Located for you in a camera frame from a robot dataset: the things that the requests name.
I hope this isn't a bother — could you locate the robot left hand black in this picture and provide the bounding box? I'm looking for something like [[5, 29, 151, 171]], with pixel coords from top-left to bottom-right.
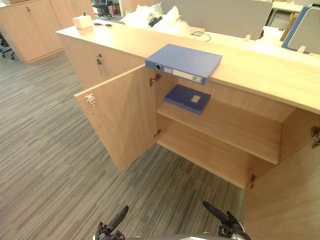
[[94, 205, 130, 240]]

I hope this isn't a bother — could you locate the robot right hand black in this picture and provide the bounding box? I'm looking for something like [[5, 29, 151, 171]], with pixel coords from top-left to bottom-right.
[[201, 200, 251, 240]]

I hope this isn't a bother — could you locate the plain wooden cabinet door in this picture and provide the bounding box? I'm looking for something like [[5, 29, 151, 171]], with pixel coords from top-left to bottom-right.
[[244, 107, 320, 240]]

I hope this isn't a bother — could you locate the wooden cabinet shelf board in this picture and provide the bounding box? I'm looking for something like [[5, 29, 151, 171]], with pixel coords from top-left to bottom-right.
[[156, 98, 283, 166]]

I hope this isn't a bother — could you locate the wooden cabinet door with latch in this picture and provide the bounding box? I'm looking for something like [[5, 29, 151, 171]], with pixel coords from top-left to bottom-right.
[[73, 63, 161, 173]]

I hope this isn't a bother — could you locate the white door lock latch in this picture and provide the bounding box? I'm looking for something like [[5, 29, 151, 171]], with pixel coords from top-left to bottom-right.
[[84, 93, 97, 108]]

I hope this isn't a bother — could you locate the dark blue flat folder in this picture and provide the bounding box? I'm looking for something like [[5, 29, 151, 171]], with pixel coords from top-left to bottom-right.
[[164, 84, 212, 115]]

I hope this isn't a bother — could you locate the light wood office cabinet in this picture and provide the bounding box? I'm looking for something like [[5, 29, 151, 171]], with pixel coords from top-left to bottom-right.
[[54, 18, 320, 191]]

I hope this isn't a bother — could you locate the cabinet lock with hanging key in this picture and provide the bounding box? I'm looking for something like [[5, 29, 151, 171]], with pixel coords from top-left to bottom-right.
[[96, 53, 108, 77]]

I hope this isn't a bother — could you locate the blue lever arch folder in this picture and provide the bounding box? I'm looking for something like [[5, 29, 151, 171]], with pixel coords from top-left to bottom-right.
[[144, 43, 223, 86]]

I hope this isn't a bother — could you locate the wooden storage cabinet with key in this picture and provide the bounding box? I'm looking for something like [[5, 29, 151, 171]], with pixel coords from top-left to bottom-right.
[[0, 0, 96, 65]]

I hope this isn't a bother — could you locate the white cardboard box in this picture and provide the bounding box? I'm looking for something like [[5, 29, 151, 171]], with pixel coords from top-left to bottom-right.
[[72, 13, 95, 30]]

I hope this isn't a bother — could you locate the brown cardboard sheet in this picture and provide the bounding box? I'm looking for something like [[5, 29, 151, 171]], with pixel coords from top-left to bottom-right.
[[279, 12, 300, 42]]

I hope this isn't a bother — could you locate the blue framed desk partition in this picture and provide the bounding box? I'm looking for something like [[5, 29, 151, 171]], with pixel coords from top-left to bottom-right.
[[281, 5, 320, 55]]

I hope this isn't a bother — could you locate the grey desk partition screen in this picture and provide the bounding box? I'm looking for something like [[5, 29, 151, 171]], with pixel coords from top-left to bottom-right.
[[153, 0, 273, 41]]

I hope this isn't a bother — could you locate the white plastic bag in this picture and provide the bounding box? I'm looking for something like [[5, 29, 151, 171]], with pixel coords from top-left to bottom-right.
[[152, 6, 193, 36], [119, 2, 163, 28]]

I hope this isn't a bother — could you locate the grey cable with plug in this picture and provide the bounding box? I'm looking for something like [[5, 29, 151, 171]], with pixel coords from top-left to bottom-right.
[[191, 31, 212, 42]]

